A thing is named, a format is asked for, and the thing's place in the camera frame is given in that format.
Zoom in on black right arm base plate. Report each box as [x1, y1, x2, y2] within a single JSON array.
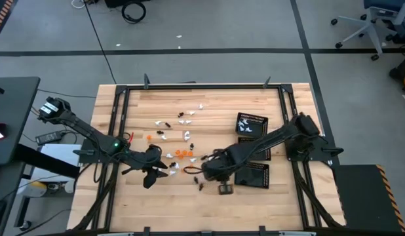
[[284, 136, 344, 162]]

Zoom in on thin black floor cable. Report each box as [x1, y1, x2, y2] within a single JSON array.
[[83, 2, 117, 85]]

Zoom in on white board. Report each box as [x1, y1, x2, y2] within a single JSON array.
[[40, 144, 83, 167]]

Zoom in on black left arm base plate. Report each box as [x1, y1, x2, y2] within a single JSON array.
[[73, 144, 125, 164]]

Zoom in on black desk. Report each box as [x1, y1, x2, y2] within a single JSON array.
[[0, 77, 41, 165]]

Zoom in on black desk crossbar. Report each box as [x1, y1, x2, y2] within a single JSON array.
[[12, 144, 81, 180]]

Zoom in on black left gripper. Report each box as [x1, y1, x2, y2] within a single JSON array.
[[132, 146, 169, 189]]

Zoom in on black box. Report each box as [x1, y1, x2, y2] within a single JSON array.
[[104, 0, 151, 9]]

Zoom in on black coiled cable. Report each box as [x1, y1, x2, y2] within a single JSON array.
[[121, 1, 147, 24]]

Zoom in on yellow round object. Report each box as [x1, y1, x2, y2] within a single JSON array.
[[25, 182, 48, 197]]

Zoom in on black platform with hazard stripes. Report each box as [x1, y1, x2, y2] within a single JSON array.
[[332, 163, 405, 233]]

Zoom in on white blue office chair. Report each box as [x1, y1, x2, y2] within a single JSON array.
[[330, 0, 405, 62]]

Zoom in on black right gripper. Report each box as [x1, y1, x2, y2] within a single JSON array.
[[202, 159, 237, 195]]

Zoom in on black perforated plastic basket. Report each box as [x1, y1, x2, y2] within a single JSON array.
[[235, 112, 269, 137], [238, 136, 272, 161], [234, 162, 271, 189]]

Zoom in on black and orange machine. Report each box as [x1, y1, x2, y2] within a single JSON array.
[[389, 58, 405, 96]]

